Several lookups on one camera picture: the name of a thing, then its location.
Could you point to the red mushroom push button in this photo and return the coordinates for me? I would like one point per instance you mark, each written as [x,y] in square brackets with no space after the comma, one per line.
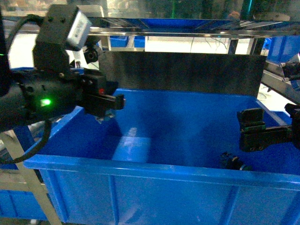
[105,116]

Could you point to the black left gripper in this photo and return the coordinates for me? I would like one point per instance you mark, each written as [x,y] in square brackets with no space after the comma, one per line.
[49,95]

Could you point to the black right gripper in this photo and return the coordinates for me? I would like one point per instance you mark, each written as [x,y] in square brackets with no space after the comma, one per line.
[255,136]

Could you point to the green push button dark body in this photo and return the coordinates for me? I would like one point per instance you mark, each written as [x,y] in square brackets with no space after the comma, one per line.
[233,162]

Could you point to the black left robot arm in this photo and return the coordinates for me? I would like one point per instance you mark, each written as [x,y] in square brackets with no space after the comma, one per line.
[12,113]

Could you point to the large blue target bin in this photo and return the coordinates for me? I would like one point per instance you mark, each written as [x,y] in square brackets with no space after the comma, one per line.
[157,162]

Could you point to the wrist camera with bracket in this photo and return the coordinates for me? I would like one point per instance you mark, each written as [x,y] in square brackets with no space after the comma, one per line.
[65,28]

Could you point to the black back panel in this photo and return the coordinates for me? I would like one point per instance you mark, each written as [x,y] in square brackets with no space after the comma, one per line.
[198,72]

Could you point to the steel rack upright post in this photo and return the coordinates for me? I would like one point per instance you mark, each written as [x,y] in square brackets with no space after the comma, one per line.
[34,185]

